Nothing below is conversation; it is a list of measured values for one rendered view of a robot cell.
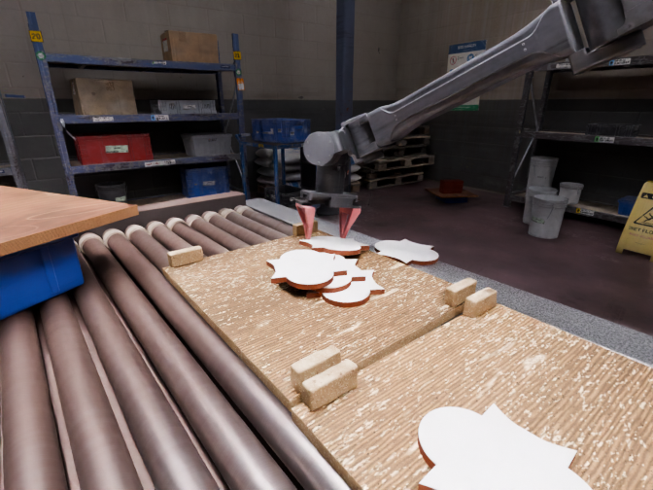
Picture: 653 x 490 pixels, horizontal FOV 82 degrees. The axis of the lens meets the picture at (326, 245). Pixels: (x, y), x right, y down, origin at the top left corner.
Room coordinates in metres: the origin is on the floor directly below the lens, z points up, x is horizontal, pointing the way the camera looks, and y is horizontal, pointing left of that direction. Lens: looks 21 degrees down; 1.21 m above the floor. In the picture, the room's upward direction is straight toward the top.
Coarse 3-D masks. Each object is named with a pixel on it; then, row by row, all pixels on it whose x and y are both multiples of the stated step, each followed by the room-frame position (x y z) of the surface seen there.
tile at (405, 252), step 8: (392, 240) 0.78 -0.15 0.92; (376, 248) 0.73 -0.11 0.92; (384, 248) 0.73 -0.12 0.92; (392, 248) 0.73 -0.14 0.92; (400, 248) 0.73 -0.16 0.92; (408, 248) 0.73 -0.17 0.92; (416, 248) 0.73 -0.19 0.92; (424, 248) 0.73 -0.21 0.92; (432, 248) 0.74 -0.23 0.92; (392, 256) 0.69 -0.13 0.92; (400, 256) 0.69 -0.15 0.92; (408, 256) 0.69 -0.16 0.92; (416, 256) 0.69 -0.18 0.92; (424, 256) 0.69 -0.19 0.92; (432, 256) 0.69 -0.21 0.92; (408, 264) 0.66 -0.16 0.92; (424, 264) 0.67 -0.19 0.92
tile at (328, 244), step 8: (304, 240) 0.69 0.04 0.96; (312, 240) 0.69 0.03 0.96; (320, 240) 0.70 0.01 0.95; (328, 240) 0.70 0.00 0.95; (336, 240) 0.70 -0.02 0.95; (344, 240) 0.71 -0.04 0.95; (352, 240) 0.71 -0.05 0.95; (312, 248) 0.63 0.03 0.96; (320, 248) 0.64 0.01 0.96; (328, 248) 0.63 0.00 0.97; (336, 248) 0.63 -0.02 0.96; (344, 248) 0.63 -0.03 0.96; (352, 248) 0.64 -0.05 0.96; (360, 248) 0.64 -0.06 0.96; (368, 248) 0.67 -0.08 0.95
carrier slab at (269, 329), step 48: (288, 240) 0.75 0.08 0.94; (192, 288) 0.53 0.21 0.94; (240, 288) 0.53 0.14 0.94; (288, 288) 0.53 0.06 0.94; (384, 288) 0.53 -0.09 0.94; (432, 288) 0.53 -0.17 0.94; (240, 336) 0.40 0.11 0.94; (288, 336) 0.40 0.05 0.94; (336, 336) 0.40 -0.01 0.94; (384, 336) 0.40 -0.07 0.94; (288, 384) 0.31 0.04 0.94
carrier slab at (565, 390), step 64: (512, 320) 0.44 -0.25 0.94; (384, 384) 0.31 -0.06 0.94; (448, 384) 0.31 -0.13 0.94; (512, 384) 0.31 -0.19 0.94; (576, 384) 0.31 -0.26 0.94; (640, 384) 0.31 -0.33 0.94; (320, 448) 0.24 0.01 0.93; (384, 448) 0.24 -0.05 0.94; (576, 448) 0.24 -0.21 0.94; (640, 448) 0.24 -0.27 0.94
